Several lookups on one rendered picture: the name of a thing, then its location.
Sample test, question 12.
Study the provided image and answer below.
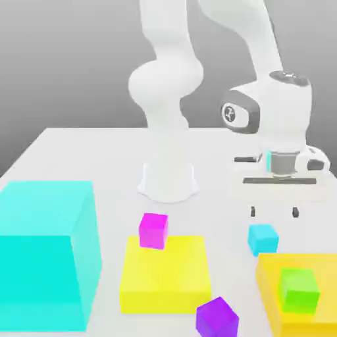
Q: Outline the large orange box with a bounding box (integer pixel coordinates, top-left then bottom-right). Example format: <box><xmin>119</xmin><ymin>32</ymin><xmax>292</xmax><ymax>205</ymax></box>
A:
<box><xmin>255</xmin><ymin>252</ymin><xmax>337</xmax><ymax>337</ymax></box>

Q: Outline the small purple cube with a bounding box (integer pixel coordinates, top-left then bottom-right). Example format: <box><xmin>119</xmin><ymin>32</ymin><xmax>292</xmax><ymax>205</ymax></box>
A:
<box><xmin>195</xmin><ymin>296</ymin><xmax>240</xmax><ymax>337</ymax></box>

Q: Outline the small cyan cube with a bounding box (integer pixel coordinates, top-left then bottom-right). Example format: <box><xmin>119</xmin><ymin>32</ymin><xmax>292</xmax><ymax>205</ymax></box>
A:
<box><xmin>247</xmin><ymin>223</ymin><xmax>280</xmax><ymax>257</ymax></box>

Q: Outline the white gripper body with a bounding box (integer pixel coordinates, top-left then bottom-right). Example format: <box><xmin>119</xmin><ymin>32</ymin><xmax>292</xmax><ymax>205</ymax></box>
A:
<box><xmin>229</xmin><ymin>173</ymin><xmax>330</xmax><ymax>204</ymax></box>

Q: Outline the small green cube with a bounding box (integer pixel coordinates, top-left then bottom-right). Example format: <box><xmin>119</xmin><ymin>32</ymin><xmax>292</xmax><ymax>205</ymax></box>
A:
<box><xmin>278</xmin><ymin>267</ymin><xmax>321</xmax><ymax>315</ymax></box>

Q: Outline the large cyan box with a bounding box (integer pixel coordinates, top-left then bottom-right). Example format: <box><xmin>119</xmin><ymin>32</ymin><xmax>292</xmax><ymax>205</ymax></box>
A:
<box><xmin>0</xmin><ymin>180</ymin><xmax>103</xmax><ymax>332</ymax></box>

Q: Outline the small magenta cube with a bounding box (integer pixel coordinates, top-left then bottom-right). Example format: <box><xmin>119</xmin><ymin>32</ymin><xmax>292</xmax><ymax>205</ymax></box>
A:
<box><xmin>138</xmin><ymin>212</ymin><xmax>169</xmax><ymax>250</ymax></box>

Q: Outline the large yellow box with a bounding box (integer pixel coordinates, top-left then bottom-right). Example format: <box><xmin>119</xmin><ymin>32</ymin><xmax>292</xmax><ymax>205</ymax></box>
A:
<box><xmin>119</xmin><ymin>235</ymin><xmax>213</xmax><ymax>315</ymax></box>

